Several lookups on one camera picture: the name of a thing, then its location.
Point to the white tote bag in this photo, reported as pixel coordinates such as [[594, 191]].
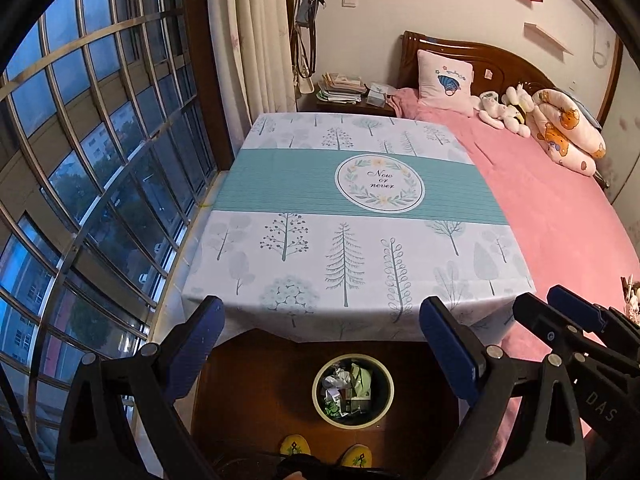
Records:
[[306, 82]]

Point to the stack of books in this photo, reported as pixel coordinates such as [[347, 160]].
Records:
[[342, 89]]

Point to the tree print tablecloth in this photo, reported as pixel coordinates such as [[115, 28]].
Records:
[[280, 185]]

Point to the bear print bolster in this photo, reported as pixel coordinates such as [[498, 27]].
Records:
[[560, 135]]

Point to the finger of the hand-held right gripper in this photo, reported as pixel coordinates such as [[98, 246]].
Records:
[[545, 322], [580, 305]]

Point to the metal window grille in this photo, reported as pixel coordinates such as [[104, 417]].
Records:
[[75, 160]]

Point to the round dark trash bin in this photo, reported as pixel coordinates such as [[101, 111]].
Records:
[[382, 395]]

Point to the small pink trinket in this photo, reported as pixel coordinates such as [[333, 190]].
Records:
[[631, 295]]

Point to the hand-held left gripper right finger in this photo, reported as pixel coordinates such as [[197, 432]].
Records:
[[450, 345]]

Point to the pink embroidered pillow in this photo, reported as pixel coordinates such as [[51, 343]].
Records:
[[445, 82]]

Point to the small pink wall shelf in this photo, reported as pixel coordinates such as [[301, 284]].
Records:
[[547, 36]]

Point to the pale blue box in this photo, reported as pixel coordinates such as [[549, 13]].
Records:
[[380, 95]]

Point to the green wrapper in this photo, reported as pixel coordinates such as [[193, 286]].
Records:
[[334, 409]]

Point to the wooden bed headboard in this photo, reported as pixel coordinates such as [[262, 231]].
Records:
[[500, 60]]

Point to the white paper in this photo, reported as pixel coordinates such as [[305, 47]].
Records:
[[335, 379]]

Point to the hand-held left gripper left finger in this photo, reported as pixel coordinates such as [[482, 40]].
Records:
[[197, 345]]

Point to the dark wooden nightstand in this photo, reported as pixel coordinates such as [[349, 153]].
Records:
[[350, 110]]

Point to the cream curtain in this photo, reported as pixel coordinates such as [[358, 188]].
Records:
[[255, 35]]

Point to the white yellow plush toy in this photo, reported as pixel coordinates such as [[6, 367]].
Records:
[[517, 110]]

